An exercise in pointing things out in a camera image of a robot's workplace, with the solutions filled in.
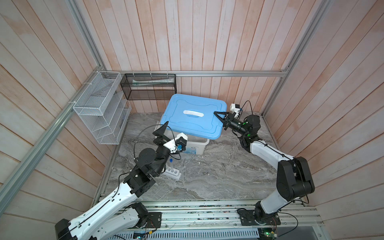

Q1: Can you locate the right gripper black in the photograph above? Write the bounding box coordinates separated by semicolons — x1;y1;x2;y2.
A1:
214;113;248;139

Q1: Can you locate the blue plastic bin lid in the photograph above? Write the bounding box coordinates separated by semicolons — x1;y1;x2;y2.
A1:
160;94;227;140

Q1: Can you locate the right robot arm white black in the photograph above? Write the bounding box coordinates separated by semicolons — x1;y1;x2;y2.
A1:
214;112;315;225

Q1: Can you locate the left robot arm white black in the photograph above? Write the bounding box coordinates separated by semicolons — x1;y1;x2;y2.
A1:
55;123;188;240

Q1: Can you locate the white test tube rack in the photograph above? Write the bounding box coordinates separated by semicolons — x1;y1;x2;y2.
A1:
163;168;181;181

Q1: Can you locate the white perforated vent cover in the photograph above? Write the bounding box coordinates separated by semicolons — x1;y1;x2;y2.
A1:
109;228;260;240

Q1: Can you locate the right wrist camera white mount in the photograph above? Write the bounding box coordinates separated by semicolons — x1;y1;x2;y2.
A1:
230;104;243;119

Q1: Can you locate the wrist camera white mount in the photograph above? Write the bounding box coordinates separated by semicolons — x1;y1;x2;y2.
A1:
230;104;243;119
163;133;188;154

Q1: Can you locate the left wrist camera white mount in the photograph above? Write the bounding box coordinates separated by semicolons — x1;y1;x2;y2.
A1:
163;133;188;154

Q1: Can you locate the black mesh wall basket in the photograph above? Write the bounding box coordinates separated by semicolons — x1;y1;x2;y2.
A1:
120;73;177;101

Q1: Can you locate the white wire mesh shelf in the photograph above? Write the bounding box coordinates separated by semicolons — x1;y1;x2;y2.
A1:
73;71;132;145

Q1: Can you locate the aluminium rail base frame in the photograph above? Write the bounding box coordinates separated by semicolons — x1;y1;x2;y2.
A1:
142;200;325;230

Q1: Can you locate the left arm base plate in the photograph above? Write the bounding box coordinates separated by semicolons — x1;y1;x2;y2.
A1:
143;212;162;229

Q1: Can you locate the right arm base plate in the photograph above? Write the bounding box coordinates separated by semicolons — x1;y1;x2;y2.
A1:
237;208;281;226

